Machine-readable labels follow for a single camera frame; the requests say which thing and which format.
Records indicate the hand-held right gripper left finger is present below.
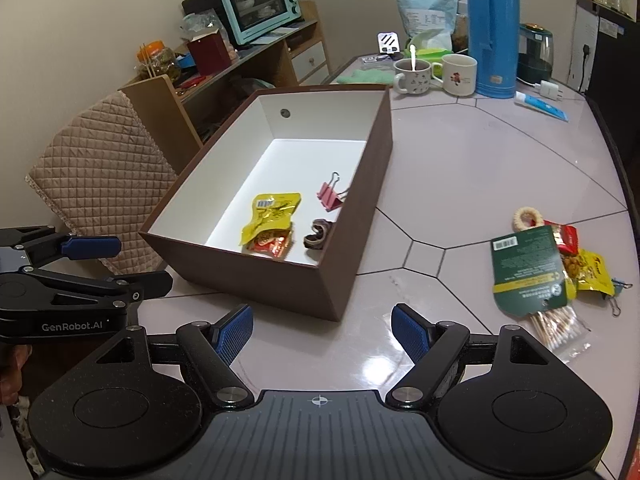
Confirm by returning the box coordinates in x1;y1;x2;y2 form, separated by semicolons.
94;304;255;411

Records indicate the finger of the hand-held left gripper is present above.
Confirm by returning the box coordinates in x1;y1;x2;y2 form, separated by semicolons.
0;225;123;275
0;267;174;318

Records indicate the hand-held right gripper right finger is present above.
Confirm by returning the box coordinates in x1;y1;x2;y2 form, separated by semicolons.
386;303;549;410

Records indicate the brown cardboard box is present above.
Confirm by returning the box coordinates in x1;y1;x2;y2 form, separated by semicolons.
138;85;394;322

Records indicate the beige quilted cover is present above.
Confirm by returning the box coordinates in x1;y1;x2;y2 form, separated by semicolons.
25;90;179;276

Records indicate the red snack packet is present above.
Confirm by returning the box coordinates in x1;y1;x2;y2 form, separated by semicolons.
544;220;580;256
245;234;292;260

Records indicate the yellow snack packet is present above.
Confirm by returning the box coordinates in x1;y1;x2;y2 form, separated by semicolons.
241;192;303;247
560;250;615;301

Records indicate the green cotton swab pack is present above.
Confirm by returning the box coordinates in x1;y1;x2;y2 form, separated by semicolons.
490;225;591;352

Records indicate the wooden shelf unit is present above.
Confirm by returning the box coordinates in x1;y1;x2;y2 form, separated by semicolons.
120;0;334;177

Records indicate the pink binder clip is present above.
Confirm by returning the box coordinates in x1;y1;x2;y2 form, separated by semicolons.
318;171;351;212

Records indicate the plastic jar with sticks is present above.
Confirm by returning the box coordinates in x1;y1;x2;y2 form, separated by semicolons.
136;40;182;84

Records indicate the small blue binder clip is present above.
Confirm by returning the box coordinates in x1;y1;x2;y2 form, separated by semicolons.
607;277;634;317

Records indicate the dark red box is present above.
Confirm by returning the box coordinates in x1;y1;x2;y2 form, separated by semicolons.
186;27;234;77

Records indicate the clear plastic bag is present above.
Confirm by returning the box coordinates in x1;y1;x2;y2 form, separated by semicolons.
181;12;224;41

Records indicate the white patterned mug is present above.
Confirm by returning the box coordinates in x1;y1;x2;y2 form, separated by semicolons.
393;58;434;96

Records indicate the white flower mug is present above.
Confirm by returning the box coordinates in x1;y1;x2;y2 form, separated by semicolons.
431;55;479;97

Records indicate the green cloth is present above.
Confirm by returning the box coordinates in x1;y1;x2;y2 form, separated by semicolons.
335;69;399;86

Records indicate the blue white tube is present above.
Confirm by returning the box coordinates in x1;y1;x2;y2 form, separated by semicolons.
514;91;571;123

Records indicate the white charger plug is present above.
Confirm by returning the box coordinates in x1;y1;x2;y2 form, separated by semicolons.
533;80;565;102

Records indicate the green plastic bowl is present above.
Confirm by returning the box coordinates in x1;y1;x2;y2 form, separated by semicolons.
406;35;451;61

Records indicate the teal toaster oven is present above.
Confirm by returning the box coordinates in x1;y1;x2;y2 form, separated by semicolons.
217;0;305;46

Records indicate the dark green electric kettle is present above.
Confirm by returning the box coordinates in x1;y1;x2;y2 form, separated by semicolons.
516;22;555;81

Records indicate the blue thermos flask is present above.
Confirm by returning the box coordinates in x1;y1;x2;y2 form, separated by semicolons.
465;0;519;99

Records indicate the light blue powder bag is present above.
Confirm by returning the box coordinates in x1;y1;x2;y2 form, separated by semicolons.
391;0;461;51

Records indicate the black cabinet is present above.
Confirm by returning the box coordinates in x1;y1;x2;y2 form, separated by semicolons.
570;0;640;202

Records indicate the beige woven ring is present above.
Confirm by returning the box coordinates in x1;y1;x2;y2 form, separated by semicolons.
512;206;550;232

